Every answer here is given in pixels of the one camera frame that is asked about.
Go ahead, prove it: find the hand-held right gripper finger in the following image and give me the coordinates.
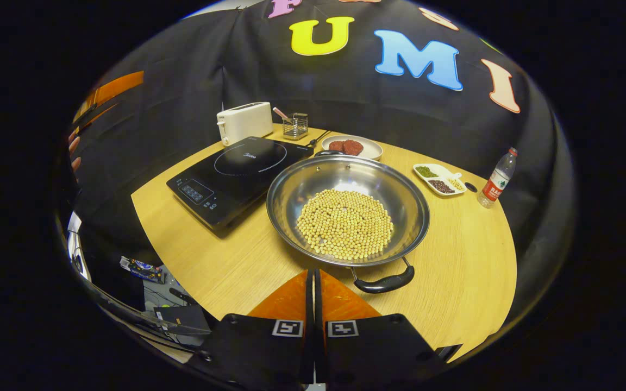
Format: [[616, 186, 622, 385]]
[[191, 270, 315, 391], [314, 269, 463, 391]]

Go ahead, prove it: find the black induction cooktop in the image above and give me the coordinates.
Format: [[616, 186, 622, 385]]
[[166, 136, 315, 231]]

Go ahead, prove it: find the stainless steel pot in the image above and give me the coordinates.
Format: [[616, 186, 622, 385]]
[[266, 150, 431, 295]]

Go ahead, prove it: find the pile of soybeans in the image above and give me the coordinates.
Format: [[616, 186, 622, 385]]
[[296, 188, 395, 261]]

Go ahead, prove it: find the flat black box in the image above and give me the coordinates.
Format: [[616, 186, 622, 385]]
[[153, 304, 211, 336]]

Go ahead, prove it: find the white toaster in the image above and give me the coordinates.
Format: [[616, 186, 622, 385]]
[[216, 102, 274, 147]]

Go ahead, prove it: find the colourful circuit board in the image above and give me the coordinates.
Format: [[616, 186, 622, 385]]
[[120, 256, 166, 285]]

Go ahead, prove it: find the raw red meat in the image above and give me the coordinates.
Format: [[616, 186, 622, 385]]
[[328, 139, 364, 156]]

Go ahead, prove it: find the white round plate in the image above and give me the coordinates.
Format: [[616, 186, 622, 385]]
[[321, 135, 384, 161]]

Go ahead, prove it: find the white divided dish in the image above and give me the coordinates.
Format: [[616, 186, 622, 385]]
[[413, 163, 467, 197]]

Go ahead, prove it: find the black backdrop cloth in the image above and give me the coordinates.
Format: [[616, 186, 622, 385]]
[[55, 0, 574, 326]]

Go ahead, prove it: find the clear plastic water bottle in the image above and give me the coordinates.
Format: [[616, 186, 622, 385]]
[[477, 147, 518, 209]]

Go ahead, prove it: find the steel wire holder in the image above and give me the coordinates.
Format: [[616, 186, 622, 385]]
[[282, 112, 309, 141]]

